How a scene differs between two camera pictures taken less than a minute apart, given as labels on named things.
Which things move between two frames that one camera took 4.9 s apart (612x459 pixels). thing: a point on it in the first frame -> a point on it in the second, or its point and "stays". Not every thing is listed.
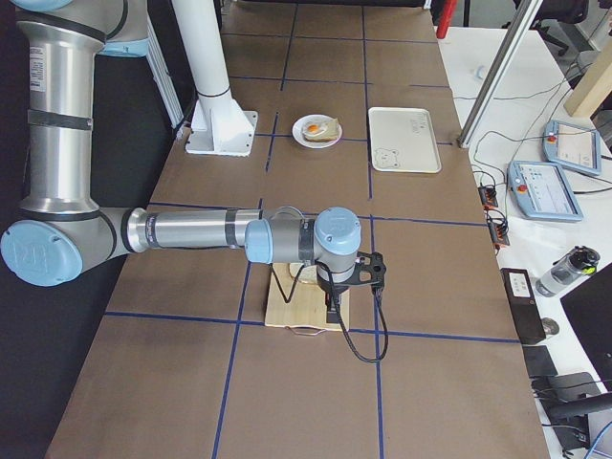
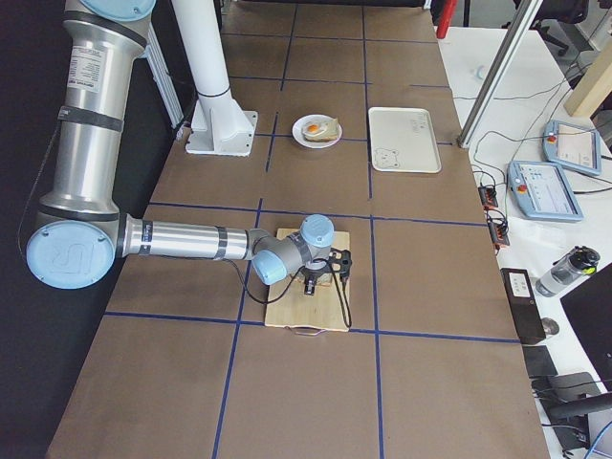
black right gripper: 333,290 -> 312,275
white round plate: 299,125 stays
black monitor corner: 589,309 stays
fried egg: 314,127 stays
